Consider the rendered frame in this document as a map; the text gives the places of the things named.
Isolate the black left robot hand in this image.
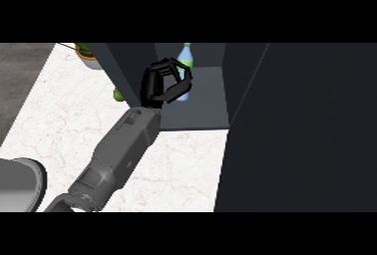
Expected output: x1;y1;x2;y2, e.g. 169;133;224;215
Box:
141;57;194;110

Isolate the blue water bottle green label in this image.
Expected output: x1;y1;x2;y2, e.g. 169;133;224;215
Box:
176;42;194;102

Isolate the dark grey cabinet door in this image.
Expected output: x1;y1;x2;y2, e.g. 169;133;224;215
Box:
213;42;377;213

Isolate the green vegetable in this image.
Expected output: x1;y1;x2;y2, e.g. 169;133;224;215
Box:
113;87;128;103

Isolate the green potted plant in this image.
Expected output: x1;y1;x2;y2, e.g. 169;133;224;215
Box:
73;42;105;71

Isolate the grey rounded pot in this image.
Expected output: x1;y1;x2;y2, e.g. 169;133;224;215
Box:
0;156;51;213

